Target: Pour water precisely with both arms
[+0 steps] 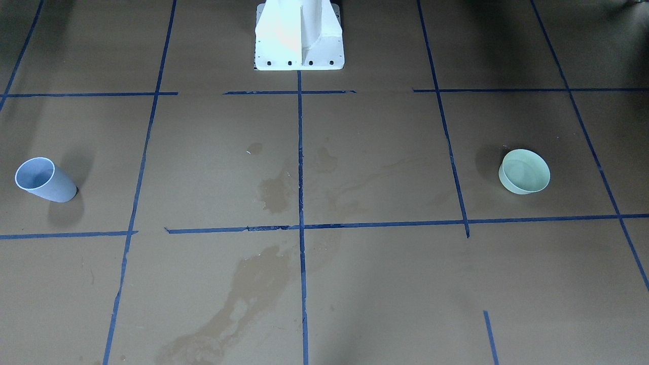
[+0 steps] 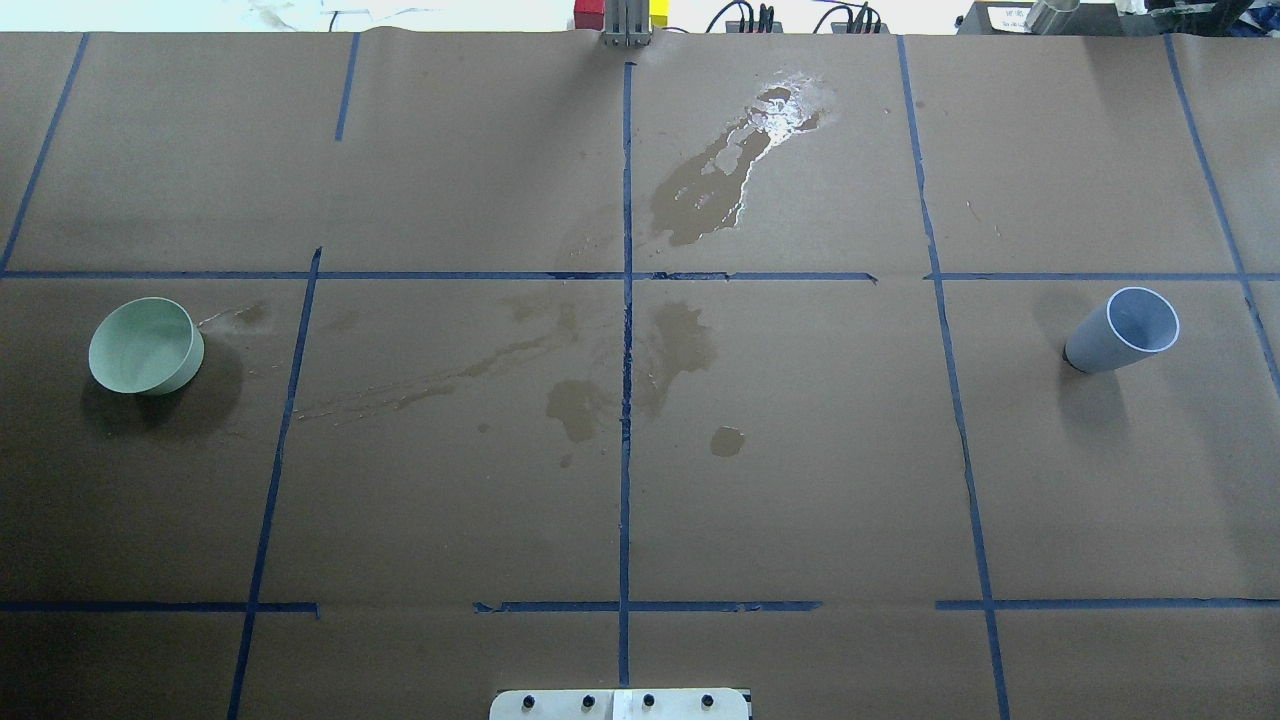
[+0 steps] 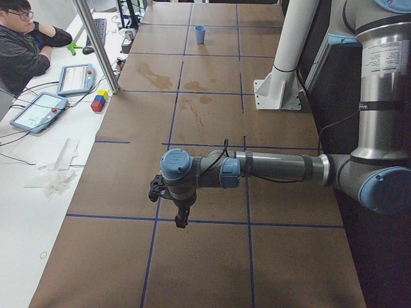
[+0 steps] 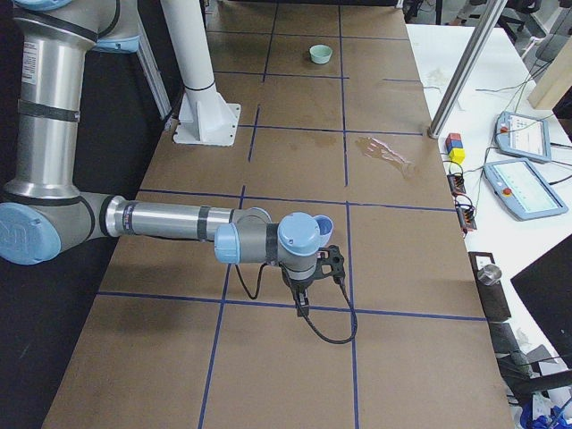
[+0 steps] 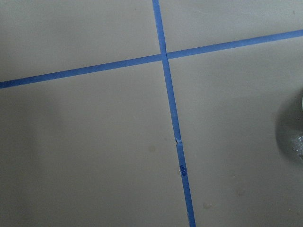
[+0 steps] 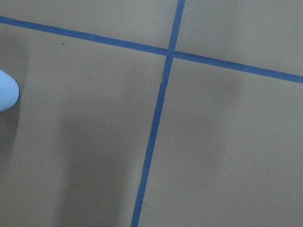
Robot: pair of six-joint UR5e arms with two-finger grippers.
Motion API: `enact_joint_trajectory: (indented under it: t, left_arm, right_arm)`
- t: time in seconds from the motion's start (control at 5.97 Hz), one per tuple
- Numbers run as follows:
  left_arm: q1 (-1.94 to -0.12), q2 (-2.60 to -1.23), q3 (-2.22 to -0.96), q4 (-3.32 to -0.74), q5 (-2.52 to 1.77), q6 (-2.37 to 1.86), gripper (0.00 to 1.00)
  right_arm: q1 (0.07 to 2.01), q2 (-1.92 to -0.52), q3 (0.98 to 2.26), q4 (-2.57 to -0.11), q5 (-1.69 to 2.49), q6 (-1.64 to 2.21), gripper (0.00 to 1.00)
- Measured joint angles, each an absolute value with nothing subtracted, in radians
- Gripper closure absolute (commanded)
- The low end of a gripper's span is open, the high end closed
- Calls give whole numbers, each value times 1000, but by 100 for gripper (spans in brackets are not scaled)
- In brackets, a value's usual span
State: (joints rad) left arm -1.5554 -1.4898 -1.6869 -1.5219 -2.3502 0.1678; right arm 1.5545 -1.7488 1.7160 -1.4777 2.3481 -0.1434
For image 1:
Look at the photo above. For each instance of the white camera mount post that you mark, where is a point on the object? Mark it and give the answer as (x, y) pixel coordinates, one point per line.
(298, 35)

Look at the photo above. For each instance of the green plastic bowl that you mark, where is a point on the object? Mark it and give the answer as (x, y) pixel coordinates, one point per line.
(524, 172)

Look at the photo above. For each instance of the blue plastic cup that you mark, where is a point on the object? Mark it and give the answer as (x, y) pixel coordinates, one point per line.
(41, 177)

